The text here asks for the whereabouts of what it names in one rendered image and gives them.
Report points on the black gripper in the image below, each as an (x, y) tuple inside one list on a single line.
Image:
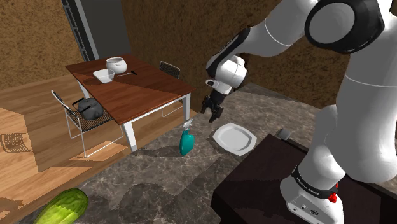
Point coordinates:
[(217, 98)]

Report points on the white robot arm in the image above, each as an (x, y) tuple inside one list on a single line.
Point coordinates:
[(366, 102)]

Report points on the white octagonal plate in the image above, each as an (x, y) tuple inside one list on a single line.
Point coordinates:
[(234, 138)]

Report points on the teal spray bottle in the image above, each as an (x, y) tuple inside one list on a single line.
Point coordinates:
[(186, 142)]

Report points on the brown wooden dining table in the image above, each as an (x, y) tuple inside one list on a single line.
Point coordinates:
[(136, 93)]

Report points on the small grey square block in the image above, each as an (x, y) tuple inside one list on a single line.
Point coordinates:
[(283, 133)]

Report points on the dark robot stand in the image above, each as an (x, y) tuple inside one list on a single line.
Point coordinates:
[(254, 186)]

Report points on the white round pot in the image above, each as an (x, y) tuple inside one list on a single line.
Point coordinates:
[(116, 64)]

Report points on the white bowl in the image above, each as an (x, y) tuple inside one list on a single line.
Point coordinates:
[(104, 76)]

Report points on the dark grey kettle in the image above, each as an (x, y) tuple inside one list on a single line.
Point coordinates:
[(90, 109)]

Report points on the green cucumber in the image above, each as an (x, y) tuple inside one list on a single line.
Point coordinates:
[(63, 208)]

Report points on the grey door with dark frame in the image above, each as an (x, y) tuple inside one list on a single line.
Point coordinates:
[(99, 28)]

